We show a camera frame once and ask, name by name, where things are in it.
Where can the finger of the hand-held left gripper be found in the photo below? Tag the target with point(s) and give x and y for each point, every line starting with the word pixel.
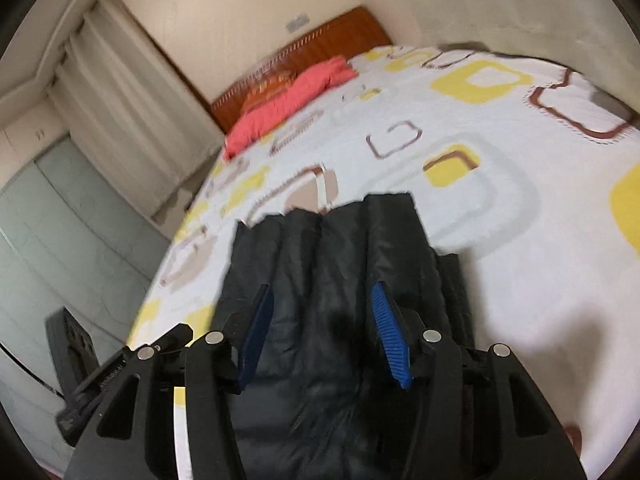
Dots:
pixel 172 337

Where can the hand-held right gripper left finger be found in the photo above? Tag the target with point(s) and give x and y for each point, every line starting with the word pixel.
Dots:
pixel 256 330

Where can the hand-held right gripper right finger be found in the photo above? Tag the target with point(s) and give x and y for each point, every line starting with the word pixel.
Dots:
pixel 392 335

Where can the black jacket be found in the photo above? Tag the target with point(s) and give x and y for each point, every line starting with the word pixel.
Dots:
pixel 320 280

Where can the dark grey box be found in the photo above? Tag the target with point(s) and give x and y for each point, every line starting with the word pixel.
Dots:
pixel 70 345

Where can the pale green sliding door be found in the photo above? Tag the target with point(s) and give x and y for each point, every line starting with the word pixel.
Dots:
pixel 65 240

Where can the bed with patterned sheet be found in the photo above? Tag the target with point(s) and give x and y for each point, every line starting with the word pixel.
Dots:
pixel 500 200

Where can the red pillow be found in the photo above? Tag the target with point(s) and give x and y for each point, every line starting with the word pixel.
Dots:
pixel 287 102

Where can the white curtain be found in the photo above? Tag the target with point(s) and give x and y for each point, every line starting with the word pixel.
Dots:
pixel 130 110

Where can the orange patterned cushion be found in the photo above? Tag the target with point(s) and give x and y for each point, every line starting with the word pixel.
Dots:
pixel 267 87

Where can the wooden headboard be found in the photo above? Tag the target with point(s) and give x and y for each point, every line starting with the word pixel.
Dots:
pixel 345 27

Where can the wall switch plate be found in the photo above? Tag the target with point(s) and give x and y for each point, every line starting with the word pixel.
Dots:
pixel 297 22

